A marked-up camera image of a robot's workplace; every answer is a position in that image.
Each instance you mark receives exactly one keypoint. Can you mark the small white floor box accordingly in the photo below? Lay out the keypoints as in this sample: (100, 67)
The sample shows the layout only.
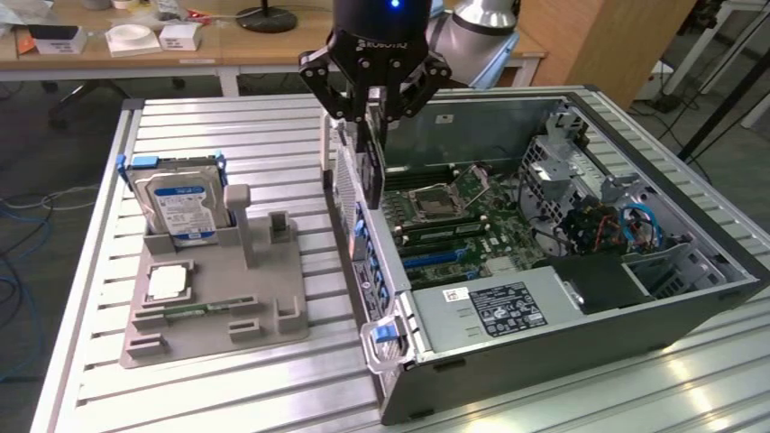
(652, 83)

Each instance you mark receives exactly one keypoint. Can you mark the perforated metal drive cage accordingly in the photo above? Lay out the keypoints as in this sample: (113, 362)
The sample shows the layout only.
(547, 171)

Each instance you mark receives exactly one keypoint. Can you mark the blue case release latch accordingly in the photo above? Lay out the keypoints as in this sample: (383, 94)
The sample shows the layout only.
(383, 334)

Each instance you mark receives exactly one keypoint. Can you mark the green RAM stick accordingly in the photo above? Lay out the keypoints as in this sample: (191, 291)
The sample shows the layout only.
(192, 311)

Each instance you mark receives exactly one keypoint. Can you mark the hard disk with blue bracket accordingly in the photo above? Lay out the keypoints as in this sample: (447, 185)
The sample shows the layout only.
(180, 207)

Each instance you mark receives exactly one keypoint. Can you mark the grey printed parts rack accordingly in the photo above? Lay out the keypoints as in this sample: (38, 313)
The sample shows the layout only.
(211, 343)

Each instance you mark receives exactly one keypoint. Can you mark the grey packet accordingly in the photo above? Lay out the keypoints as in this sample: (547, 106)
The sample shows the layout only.
(163, 9)

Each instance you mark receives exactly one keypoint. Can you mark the clear plastic bag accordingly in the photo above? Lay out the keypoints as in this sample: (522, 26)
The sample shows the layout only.
(24, 11)

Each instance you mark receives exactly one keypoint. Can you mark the black stand leg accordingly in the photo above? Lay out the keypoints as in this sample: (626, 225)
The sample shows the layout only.
(715, 113)

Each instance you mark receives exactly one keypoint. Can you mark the wooden desk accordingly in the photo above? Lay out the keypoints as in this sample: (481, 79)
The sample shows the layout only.
(89, 61)

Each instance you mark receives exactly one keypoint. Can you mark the grey metal disk bay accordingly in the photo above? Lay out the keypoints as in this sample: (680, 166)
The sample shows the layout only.
(674, 279)

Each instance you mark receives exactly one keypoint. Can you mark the metal socket cover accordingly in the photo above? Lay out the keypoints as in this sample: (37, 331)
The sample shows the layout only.
(475, 180)

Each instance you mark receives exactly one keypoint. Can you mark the Nvidia graphics card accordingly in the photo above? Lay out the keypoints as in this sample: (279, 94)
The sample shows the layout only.
(371, 180)

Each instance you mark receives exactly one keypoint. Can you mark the RAM stick with white label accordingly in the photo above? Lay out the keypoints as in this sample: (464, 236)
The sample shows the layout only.
(444, 232)

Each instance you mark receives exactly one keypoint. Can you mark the wooden cabinet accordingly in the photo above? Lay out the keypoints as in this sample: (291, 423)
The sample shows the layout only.
(602, 45)

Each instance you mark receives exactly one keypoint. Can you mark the black open PC case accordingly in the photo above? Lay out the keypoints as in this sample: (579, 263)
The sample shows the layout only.
(540, 374)

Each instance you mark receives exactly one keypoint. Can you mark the black chair base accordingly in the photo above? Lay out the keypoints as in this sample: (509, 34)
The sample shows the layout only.
(72, 97)

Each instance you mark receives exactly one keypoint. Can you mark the white table frame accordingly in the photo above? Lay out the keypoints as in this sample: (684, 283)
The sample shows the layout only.
(699, 47)

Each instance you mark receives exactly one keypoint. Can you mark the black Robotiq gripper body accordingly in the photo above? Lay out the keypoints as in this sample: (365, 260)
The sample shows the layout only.
(381, 40)

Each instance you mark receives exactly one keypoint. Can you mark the silver chipset heatsink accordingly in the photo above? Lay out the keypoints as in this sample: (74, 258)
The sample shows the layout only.
(499, 267)

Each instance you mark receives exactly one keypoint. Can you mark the white square dish holder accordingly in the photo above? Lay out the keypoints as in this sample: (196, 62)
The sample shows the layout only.
(129, 45)

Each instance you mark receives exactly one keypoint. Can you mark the CPU socket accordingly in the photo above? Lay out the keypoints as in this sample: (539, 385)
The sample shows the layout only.
(435, 203)

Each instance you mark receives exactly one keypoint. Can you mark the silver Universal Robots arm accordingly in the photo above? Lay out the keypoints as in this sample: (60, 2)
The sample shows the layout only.
(480, 13)

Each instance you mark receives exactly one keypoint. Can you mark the beige post with black base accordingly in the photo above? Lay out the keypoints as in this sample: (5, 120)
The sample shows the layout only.
(324, 144)

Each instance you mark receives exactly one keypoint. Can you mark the black round lamp base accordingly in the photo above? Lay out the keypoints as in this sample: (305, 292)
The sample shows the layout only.
(267, 20)

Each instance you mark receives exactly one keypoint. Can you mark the white box with black lid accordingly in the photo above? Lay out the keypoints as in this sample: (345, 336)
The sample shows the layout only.
(60, 45)

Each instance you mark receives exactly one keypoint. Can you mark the plain white box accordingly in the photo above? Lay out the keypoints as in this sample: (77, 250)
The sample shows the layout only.
(180, 38)

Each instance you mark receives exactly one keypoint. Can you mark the silver CPU chip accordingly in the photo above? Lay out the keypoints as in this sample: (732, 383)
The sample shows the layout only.
(165, 284)

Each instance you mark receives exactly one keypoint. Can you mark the green motherboard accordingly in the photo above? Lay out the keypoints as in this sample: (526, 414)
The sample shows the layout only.
(499, 243)

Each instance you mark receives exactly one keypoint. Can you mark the blue expansion slot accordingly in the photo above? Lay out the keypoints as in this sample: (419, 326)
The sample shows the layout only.
(429, 259)

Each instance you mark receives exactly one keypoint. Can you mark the orange card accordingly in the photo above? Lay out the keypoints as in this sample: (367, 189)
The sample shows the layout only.
(25, 45)

